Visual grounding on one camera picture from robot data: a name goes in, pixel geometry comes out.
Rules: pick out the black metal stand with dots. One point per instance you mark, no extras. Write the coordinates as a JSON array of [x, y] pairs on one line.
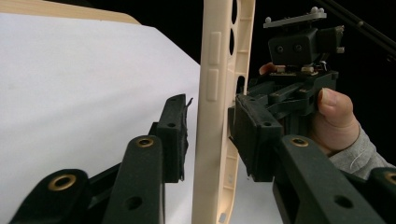
[[367, 29]]

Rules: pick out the white table sheet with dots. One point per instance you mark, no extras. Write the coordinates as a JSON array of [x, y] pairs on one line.
[[77, 93]]

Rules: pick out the beige phone case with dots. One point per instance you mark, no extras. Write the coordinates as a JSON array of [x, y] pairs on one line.
[[211, 140]]

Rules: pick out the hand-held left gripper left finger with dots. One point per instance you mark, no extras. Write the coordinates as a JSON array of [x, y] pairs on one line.
[[140, 186]]

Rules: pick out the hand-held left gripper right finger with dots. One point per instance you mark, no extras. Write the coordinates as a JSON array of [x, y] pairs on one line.
[[258, 140]]

